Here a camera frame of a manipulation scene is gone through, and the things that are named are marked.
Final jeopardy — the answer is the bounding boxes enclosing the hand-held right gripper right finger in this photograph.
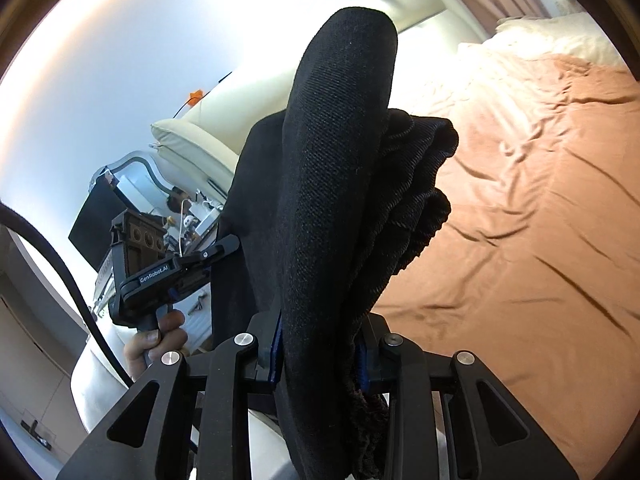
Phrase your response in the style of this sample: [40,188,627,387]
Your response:
[357,312,581,480]

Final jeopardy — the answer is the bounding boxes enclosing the black cable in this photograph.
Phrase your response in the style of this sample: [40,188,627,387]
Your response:
[0,204,136,388]

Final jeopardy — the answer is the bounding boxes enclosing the person's left hand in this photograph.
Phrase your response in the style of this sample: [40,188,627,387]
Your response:
[124,310,188,383]

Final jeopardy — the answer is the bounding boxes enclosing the black panel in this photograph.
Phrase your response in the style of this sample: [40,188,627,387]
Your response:
[68,187,126,268]

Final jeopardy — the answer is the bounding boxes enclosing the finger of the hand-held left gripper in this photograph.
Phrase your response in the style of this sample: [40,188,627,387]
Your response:
[177,234,242,268]

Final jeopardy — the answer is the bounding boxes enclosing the cream padded headboard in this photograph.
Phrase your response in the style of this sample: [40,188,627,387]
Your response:
[150,0,488,201]

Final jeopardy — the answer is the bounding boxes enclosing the black pants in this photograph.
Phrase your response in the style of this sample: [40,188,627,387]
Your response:
[210,6,460,480]

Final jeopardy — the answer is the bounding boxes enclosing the brown blanket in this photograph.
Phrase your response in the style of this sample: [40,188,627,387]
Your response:
[372,52,640,480]

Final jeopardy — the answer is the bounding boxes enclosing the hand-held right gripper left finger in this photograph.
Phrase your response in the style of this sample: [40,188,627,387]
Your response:
[55,310,286,480]

